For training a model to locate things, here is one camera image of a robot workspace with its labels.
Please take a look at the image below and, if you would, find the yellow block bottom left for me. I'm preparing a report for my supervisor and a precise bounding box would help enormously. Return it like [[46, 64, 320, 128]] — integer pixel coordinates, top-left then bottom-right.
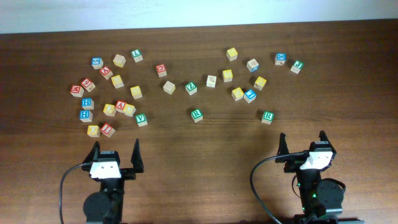
[[87, 125, 101, 138]]

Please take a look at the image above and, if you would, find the blue block far left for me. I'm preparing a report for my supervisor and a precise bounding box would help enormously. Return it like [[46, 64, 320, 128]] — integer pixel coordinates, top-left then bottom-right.
[[91, 57, 103, 70]]

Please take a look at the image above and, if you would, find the plain wood block top left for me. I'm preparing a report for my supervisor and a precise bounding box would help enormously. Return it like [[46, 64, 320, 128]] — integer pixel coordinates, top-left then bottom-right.
[[113, 54, 126, 68]]

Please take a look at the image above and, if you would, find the yellow block near A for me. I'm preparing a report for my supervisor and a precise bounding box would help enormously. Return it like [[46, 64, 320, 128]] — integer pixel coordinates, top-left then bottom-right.
[[111, 75, 124, 89]]

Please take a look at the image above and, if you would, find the green V block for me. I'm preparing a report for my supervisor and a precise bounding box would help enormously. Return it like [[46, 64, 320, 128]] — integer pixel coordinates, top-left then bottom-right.
[[135, 113, 147, 127]]

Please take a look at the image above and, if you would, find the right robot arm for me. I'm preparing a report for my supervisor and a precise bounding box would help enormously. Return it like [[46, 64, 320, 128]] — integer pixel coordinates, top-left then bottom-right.
[[275, 131, 364, 223]]

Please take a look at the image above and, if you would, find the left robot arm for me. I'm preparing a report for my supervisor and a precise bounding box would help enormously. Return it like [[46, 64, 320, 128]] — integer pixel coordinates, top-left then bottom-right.
[[82, 140, 144, 224]]

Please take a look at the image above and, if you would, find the green L block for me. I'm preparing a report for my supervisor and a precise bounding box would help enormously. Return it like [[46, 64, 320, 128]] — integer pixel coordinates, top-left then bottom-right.
[[131, 49, 143, 62]]

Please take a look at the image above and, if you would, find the yellow block beside A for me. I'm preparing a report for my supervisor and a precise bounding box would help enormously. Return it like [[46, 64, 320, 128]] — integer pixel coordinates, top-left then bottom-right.
[[123, 104, 136, 117]]

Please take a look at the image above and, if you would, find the yellow S block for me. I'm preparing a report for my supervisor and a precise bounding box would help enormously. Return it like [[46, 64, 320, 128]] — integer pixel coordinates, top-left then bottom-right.
[[130, 85, 143, 100], [222, 70, 233, 82]]

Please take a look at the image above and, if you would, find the lower blue H block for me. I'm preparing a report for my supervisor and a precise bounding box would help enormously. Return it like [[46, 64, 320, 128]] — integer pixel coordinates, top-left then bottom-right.
[[79, 110, 93, 123]]

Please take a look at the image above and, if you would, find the yellow block beside blue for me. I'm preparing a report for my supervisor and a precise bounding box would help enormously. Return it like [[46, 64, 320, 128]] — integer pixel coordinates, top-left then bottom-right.
[[231, 87, 244, 101]]

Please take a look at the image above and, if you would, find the yellow block lower left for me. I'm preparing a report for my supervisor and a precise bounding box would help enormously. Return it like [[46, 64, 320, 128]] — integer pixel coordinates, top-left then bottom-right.
[[103, 104, 117, 117]]

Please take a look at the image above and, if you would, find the red I block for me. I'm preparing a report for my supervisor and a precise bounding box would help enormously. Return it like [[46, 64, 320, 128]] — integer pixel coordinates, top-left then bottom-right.
[[100, 123, 116, 138]]

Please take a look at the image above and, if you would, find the wood block blue side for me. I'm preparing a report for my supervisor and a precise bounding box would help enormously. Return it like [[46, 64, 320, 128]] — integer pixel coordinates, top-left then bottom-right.
[[246, 59, 259, 72]]

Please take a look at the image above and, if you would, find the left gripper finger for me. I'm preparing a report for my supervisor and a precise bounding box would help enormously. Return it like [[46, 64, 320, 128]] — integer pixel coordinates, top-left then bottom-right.
[[83, 141, 100, 164], [131, 138, 144, 170]]

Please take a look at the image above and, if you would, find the yellow block top right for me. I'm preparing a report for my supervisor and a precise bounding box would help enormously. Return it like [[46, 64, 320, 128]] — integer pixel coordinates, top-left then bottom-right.
[[226, 47, 238, 61]]

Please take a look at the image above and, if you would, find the red A block lower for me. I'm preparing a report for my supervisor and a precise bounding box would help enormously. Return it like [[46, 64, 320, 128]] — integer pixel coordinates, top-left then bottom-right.
[[115, 100, 126, 113]]

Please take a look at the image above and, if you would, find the blue h block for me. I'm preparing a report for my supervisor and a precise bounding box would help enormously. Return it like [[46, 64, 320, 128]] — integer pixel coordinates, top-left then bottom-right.
[[79, 110, 93, 123], [81, 98, 95, 110]]

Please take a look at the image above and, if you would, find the green J block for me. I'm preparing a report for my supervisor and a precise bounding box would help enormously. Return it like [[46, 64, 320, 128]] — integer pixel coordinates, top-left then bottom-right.
[[290, 60, 304, 74]]

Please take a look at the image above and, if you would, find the green Z block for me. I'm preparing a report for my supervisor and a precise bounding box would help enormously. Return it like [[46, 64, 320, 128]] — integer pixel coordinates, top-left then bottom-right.
[[185, 82, 198, 95]]

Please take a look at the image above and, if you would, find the red a block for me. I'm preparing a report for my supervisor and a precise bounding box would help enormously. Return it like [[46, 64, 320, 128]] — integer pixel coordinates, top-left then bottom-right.
[[99, 66, 113, 80], [115, 100, 126, 113]]

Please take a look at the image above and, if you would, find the green r block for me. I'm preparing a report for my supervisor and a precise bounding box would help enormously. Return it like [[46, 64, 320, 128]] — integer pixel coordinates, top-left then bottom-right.
[[261, 111, 274, 124], [191, 109, 203, 123]]

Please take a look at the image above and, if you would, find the upper blue H block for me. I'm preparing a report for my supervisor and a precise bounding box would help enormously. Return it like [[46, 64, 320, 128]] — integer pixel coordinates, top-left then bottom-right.
[[81, 98, 95, 110]]

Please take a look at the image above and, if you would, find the plain wood block centre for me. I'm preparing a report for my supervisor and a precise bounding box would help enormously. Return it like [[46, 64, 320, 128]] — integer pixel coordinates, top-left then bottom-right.
[[163, 81, 175, 95]]

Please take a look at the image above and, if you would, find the blue X block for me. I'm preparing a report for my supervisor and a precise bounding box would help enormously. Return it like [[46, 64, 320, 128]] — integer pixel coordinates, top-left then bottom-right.
[[274, 52, 287, 65]]

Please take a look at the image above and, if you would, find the red A block upper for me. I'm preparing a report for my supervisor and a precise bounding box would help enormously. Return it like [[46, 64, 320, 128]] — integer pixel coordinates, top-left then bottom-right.
[[99, 66, 113, 80]]

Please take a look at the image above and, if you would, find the red M block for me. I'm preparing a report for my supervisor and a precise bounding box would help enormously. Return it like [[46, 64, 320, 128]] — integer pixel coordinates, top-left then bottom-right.
[[70, 85, 84, 97]]

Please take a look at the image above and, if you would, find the red 9 block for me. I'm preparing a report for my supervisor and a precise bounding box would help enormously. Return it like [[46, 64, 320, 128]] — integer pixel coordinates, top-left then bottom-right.
[[81, 78, 95, 92]]

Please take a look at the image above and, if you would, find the white picture block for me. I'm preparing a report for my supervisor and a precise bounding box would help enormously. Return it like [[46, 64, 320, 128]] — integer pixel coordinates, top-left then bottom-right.
[[206, 75, 217, 88]]

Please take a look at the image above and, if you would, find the plain wood block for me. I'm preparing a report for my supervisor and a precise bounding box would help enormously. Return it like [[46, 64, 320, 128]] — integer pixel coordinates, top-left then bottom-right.
[[163, 81, 175, 95], [113, 54, 126, 68]]

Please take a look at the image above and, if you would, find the blue picture block right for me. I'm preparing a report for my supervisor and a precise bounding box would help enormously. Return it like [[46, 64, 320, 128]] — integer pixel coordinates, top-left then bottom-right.
[[244, 89, 257, 103]]

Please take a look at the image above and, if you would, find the red picture block centre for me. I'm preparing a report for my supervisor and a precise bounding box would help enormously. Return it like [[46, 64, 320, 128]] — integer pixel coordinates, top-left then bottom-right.
[[155, 64, 167, 77]]

